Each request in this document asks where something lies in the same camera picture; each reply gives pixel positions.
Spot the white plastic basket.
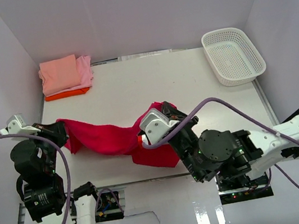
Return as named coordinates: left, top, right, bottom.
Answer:
left=201, top=28, right=266, bottom=87

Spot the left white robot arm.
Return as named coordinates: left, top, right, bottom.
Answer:
left=10, top=121, right=102, bottom=224

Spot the folded orange t shirt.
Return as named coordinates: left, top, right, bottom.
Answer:
left=44, top=87, right=90, bottom=102

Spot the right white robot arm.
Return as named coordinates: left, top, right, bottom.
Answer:
left=169, top=109, right=299, bottom=187

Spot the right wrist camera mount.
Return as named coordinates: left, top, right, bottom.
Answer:
left=139, top=108, right=179, bottom=145

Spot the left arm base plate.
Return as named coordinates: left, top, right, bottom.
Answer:
left=95, top=191, right=124, bottom=223

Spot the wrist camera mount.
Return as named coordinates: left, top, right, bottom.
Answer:
left=139, top=108, right=179, bottom=145
left=0, top=114, right=41, bottom=136

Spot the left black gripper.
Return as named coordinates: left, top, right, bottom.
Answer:
left=22, top=116, right=74, bottom=175

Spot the folded peach t shirt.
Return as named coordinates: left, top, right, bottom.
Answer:
left=39, top=55, right=81, bottom=96

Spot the red t shirt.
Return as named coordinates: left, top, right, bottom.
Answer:
left=56, top=114, right=180, bottom=168

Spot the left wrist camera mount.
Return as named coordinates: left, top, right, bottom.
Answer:
left=0, top=114, right=41, bottom=136

